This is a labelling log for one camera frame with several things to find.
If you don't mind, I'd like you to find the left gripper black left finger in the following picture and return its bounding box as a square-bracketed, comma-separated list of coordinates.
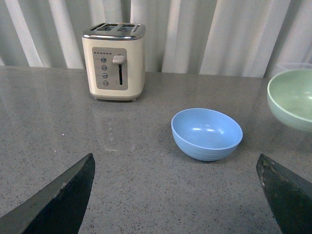
[0, 154, 95, 234]

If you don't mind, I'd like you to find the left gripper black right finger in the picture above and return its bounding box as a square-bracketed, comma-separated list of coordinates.
[256, 154, 312, 234]

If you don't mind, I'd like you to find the light green bowl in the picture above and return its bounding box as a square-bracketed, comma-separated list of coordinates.
[267, 69, 312, 133]

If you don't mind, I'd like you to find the light blue bowl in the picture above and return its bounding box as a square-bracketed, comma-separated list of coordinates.
[171, 108, 243, 161]

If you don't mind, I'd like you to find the clear plastic container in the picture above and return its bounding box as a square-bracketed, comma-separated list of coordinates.
[275, 62, 312, 74]

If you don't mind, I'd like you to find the cream toaster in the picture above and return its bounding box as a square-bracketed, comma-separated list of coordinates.
[82, 22, 146, 101]

